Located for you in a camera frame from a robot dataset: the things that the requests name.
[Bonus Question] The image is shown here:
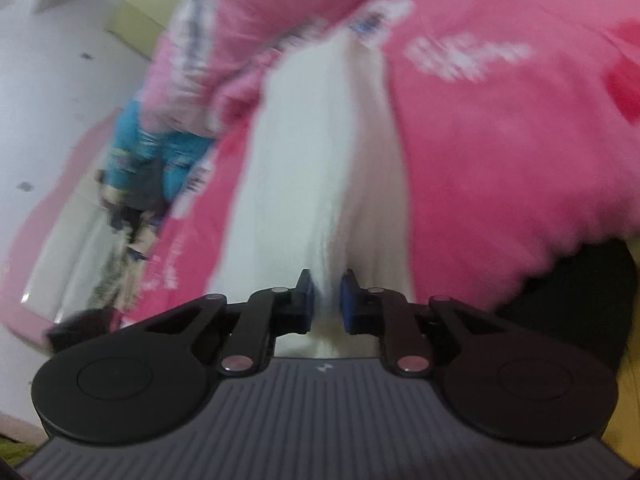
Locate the white fleece garment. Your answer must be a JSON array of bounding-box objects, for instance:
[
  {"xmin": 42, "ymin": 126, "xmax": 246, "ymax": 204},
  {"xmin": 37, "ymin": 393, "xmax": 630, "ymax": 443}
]
[{"xmin": 207, "ymin": 29, "xmax": 412, "ymax": 359}]

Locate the patterned clothes pile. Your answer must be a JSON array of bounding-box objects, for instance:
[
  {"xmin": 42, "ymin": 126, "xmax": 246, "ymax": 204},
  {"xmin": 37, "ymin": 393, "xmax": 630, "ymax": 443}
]
[{"xmin": 87, "ymin": 165, "xmax": 168, "ymax": 313}]

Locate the pink floral bed sheet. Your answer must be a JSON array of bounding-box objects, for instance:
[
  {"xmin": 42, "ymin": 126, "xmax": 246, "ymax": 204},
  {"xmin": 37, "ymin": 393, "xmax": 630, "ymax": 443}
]
[{"xmin": 128, "ymin": 0, "xmax": 639, "ymax": 321}]

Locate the pink carrot print quilt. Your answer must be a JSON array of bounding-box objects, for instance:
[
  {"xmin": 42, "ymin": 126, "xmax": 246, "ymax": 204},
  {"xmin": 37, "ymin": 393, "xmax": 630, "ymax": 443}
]
[{"xmin": 139, "ymin": 0, "xmax": 363, "ymax": 138}]

